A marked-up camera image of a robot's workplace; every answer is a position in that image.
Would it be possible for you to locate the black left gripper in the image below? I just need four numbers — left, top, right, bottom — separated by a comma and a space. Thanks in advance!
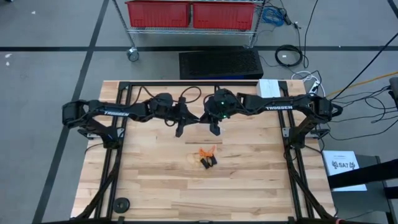
172, 105, 200, 138

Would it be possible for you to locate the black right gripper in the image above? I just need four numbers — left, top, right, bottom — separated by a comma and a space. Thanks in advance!
200, 96, 231, 137

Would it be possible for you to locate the black perforated computer case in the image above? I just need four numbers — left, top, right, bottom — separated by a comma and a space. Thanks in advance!
178, 49, 264, 81

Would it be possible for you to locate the white box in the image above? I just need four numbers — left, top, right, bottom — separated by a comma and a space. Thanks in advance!
256, 78, 282, 99

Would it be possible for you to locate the cart caster wheel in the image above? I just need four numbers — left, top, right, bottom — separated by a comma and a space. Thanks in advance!
126, 46, 141, 63

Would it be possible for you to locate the red plastic bin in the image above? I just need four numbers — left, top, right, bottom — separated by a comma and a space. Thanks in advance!
192, 1, 256, 30
125, 0, 191, 28

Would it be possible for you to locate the white power strip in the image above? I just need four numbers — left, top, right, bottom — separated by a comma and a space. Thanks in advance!
308, 80, 322, 95

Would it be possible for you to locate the black round disc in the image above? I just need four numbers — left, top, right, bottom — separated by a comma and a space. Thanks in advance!
112, 197, 131, 215

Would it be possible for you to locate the white printed paper sign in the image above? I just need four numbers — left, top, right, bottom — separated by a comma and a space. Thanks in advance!
322, 150, 368, 192

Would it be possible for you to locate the black flat bar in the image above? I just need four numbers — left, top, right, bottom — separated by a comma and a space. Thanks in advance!
326, 158, 398, 190

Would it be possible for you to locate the dark grey side table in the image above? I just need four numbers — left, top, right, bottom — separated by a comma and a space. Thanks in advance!
328, 154, 398, 224

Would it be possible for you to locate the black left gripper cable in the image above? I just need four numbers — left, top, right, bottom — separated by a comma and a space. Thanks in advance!
177, 85, 203, 105

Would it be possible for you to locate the black aluminium table frame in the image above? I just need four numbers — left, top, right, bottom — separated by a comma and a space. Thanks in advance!
70, 80, 340, 224

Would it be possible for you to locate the metal wire shelf cart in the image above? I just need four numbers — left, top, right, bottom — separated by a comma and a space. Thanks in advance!
111, 0, 269, 62

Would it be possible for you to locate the black cable coil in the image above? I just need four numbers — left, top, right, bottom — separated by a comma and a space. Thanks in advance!
274, 44, 304, 68

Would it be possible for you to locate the white cable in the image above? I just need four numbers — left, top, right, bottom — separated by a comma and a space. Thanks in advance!
290, 70, 326, 98

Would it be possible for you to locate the blue cable coil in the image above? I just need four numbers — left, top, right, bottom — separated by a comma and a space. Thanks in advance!
261, 6, 287, 27

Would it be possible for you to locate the yellow extension cable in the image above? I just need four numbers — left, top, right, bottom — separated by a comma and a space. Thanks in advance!
325, 70, 398, 98

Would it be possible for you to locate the long black cable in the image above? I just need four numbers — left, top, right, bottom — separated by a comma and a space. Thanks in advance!
330, 39, 398, 102

